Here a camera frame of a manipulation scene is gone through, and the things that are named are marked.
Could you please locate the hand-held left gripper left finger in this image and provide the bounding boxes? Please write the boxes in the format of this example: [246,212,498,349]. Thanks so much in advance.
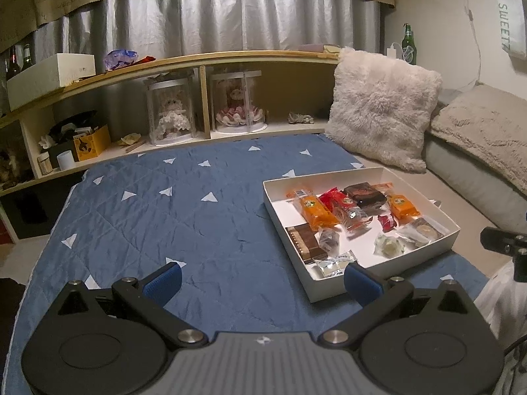
[53,262,209,346]

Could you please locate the white hanging banner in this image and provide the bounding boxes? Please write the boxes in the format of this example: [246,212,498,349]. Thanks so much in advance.
[494,0,527,58]

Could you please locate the beige fluffy throw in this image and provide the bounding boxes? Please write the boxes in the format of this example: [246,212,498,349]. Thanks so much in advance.
[430,84,527,196]

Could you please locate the dark figurine group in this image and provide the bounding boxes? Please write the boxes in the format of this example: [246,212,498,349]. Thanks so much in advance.
[0,127,34,192]

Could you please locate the purple plastic bag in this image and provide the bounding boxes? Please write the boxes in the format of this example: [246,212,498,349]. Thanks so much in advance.
[103,49,138,70]

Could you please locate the wooden shelf unit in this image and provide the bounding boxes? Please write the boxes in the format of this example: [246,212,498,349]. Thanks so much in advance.
[0,50,342,243]

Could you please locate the yellow box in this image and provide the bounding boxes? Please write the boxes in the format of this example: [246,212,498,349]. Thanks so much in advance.
[73,124,112,162]

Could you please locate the orange biscuit stick packet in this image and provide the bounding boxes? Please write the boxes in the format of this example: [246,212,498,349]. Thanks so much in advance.
[375,183,421,220]

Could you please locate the clear round cookie packet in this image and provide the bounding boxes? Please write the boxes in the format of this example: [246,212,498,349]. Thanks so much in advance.
[397,217,445,248]

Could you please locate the dark brownie packet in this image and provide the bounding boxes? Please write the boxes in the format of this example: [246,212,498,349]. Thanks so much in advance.
[344,183,388,215]

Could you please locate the black folded item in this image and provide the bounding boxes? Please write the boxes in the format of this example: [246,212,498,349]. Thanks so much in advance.
[49,109,97,141]

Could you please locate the brown chocolate bar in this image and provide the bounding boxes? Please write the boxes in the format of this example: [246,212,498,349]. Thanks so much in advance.
[285,223,326,261]

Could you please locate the white floral cloth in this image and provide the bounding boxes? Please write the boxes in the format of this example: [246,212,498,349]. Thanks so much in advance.
[473,261,527,395]

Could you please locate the clear green candy packet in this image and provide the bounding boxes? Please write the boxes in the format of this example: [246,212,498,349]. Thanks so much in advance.
[374,232,406,258]

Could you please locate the white shallow cardboard box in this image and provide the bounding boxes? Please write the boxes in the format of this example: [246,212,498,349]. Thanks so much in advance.
[263,167,461,303]

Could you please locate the hanging cord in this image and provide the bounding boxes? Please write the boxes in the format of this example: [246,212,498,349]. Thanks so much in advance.
[453,0,483,91]

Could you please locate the silver white snack packet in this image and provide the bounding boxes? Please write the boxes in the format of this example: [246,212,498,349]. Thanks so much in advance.
[313,250,357,278]

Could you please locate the white long box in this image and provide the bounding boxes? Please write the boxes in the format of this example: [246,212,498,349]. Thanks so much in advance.
[6,53,96,112]

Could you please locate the brown glass bottle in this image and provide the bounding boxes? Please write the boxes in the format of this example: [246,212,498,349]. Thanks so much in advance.
[6,45,21,81]

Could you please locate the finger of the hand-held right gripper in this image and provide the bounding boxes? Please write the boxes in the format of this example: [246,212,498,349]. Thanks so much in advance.
[480,226,527,256]

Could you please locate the silver curtain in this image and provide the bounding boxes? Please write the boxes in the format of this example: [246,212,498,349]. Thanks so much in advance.
[31,0,383,75]

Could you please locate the grey cushion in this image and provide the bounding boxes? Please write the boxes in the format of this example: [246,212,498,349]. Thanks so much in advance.
[423,134,527,235]

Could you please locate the red snack packet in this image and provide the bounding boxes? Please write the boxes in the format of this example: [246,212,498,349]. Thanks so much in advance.
[319,188,373,231]

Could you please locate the fluffy white pillow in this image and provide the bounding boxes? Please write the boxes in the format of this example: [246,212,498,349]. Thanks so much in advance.
[325,47,443,173]

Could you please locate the blue triangle print quilt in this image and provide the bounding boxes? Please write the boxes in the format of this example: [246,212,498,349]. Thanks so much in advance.
[10,134,488,379]

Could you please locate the doll in clear case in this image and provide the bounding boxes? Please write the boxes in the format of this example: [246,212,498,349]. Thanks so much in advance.
[144,77,197,146]
[210,70,268,134]

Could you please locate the orange cookie packet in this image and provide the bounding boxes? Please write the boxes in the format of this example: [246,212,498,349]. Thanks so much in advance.
[286,189,342,232]

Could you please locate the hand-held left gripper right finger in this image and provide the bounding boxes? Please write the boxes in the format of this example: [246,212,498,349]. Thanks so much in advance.
[319,262,474,346]

